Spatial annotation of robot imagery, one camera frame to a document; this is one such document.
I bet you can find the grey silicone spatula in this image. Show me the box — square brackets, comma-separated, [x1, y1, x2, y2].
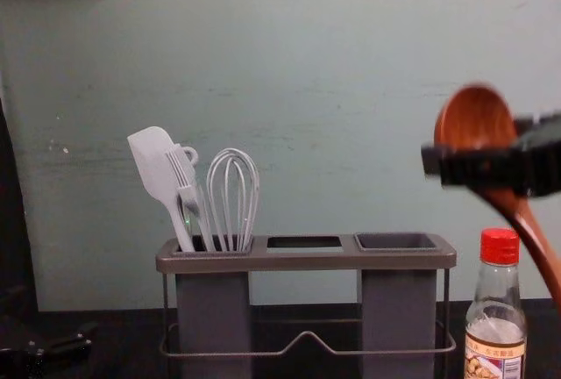
[127, 125, 196, 253]

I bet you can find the brown wooden spoon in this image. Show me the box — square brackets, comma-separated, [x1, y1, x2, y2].
[433, 83, 561, 306]

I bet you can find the grey metal utensil rack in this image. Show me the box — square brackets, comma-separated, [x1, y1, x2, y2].
[155, 232, 458, 360]

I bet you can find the grey silicone whisk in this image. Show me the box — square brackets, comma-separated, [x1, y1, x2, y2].
[205, 147, 261, 253]

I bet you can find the grey plastic utensil cup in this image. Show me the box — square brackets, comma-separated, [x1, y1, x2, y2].
[170, 234, 255, 379]
[353, 232, 438, 379]

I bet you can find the grey utensil with loop handle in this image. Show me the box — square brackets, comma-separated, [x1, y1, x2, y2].
[181, 146, 200, 169]

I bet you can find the grey slotted utensil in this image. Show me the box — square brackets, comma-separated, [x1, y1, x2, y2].
[165, 143, 217, 253]

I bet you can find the red plastic bottle cap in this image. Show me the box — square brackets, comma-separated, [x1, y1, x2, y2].
[479, 228, 521, 265]

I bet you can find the clear glass bottle with label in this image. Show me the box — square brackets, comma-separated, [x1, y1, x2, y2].
[464, 228, 528, 379]

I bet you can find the black table cloth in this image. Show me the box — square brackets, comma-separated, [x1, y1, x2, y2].
[0, 302, 561, 379]

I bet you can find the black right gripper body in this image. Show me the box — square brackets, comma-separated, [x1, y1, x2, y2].
[515, 122, 561, 199]

